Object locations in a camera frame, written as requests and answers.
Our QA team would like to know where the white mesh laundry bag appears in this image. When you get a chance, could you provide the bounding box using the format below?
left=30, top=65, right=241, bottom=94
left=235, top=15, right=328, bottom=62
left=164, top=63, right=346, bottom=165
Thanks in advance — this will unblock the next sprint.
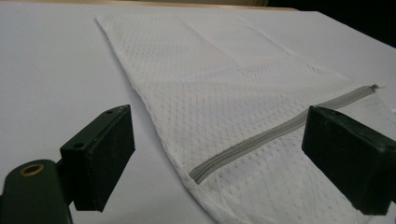
left=94, top=12, right=396, bottom=224

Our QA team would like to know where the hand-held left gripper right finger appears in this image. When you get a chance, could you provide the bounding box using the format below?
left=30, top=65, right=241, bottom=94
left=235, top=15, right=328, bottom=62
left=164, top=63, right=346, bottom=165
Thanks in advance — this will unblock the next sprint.
left=301, top=105, right=396, bottom=217

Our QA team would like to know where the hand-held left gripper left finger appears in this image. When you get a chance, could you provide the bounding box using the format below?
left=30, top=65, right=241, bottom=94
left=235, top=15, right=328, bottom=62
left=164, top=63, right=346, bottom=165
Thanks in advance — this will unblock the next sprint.
left=59, top=104, right=136, bottom=213

